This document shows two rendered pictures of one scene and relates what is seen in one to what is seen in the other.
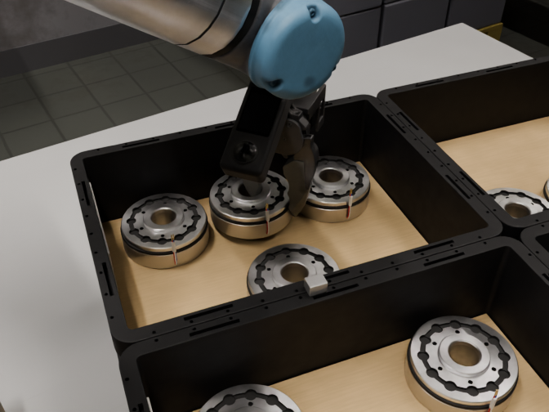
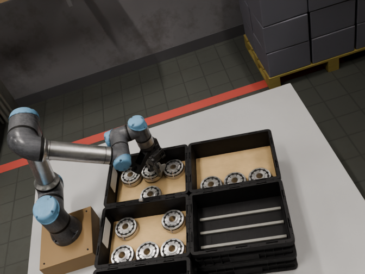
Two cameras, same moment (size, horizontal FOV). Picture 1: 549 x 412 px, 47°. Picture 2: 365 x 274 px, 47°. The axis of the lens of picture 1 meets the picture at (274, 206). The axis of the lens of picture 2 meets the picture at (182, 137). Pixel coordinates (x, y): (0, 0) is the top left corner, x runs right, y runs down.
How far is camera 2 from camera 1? 1.46 m
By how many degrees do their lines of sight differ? 26
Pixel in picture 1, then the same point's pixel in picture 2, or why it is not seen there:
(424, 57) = (262, 103)
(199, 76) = (230, 66)
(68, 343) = not seen: hidden behind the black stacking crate
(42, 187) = not seen: hidden behind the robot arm
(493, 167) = (224, 166)
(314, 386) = (145, 219)
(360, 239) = (175, 185)
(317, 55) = (124, 166)
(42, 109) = (161, 83)
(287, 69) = (118, 168)
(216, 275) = (138, 190)
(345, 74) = (227, 110)
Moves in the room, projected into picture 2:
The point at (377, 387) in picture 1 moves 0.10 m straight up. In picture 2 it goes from (157, 222) to (150, 210)
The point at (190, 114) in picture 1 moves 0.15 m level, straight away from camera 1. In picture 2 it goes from (169, 125) to (175, 108)
